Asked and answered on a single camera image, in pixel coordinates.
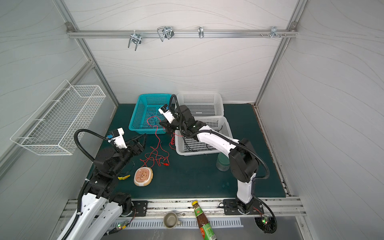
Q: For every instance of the yellow banana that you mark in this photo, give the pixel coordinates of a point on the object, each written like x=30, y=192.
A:
x=123, y=178

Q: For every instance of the small metal clip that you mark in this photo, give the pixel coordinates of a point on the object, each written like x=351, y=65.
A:
x=201, y=32

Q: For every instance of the metal double hook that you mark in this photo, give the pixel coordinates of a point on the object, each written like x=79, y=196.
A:
x=165, y=32

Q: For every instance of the sauce bottle green label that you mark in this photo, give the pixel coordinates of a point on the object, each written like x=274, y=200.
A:
x=203, y=223

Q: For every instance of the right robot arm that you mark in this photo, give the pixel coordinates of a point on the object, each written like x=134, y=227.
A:
x=246, y=166

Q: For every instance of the teal plastic basket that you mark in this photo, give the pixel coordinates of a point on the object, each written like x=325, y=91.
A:
x=146, y=116

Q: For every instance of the white basket far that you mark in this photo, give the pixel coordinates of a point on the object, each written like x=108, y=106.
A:
x=202, y=104

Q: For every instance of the metal cup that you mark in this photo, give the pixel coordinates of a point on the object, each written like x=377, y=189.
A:
x=171, y=220

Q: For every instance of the white basket near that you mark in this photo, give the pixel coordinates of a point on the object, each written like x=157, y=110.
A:
x=191, y=147

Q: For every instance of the clear jar green lid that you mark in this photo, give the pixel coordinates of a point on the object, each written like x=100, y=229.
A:
x=223, y=162

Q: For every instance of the metal cross rail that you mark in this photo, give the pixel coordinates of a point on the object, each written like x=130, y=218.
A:
x=179, y=34

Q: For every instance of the metal u-bolt hook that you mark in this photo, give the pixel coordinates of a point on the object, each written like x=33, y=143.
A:
x=135, y=40

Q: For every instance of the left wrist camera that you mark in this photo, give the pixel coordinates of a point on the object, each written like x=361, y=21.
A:
x=116, y=137

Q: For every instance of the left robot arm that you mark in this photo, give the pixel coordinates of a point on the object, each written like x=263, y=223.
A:
x=98, y=205

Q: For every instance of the white wire wall basket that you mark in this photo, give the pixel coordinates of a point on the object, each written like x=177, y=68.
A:
x=49, y=131

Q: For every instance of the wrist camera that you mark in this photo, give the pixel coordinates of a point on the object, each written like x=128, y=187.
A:
x=116, y=137
x=168, y=114

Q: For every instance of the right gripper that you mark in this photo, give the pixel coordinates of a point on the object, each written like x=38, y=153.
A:
x=173, y=126

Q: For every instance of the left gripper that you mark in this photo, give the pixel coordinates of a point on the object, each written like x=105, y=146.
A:
x=139, y=148

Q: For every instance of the metal bracket hook right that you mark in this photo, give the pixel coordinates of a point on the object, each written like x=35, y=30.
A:
x=273, y=34

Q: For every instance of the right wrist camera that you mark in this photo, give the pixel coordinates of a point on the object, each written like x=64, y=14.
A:
x=168, y=114

